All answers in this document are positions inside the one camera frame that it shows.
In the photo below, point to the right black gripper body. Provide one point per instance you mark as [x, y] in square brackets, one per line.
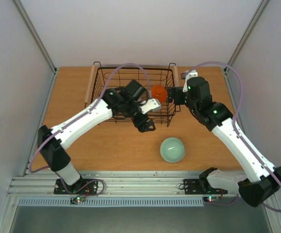
[171, 94]

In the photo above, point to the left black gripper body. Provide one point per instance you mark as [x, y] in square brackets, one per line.
[138, 122]

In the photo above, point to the orange bowl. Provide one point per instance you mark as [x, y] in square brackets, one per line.
[159, 92]

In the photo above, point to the black wire dish rack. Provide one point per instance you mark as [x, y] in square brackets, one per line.
[135, 85]

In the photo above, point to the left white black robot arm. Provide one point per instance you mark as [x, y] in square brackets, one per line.
[53, 142]

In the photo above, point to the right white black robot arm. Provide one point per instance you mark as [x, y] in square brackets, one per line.
[261, 178]

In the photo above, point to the pale green bowl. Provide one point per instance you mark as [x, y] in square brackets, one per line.
[172, 150]

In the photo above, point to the left circuit board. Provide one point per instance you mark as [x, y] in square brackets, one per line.
[77, 200]

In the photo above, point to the circuit board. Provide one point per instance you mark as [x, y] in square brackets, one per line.
[211, 199]
[77, 200]

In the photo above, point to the right circuit board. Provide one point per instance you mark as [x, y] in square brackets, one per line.
[211, 199]

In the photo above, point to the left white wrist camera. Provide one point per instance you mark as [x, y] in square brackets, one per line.
[150, 105]

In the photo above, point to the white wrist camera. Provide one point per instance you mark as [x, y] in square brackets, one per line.
[186, 76]
[150, 105]

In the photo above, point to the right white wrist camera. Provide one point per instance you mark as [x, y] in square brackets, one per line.
[186, 76]

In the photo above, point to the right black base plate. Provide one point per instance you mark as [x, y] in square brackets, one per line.
[201, 187]

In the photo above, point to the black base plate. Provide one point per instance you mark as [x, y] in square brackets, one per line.
[81, 187]
[201, 187]

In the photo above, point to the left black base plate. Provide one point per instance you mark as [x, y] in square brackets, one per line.
[81, 187]

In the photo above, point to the grey slotted cable duct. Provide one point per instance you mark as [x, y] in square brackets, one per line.
[112, 202]

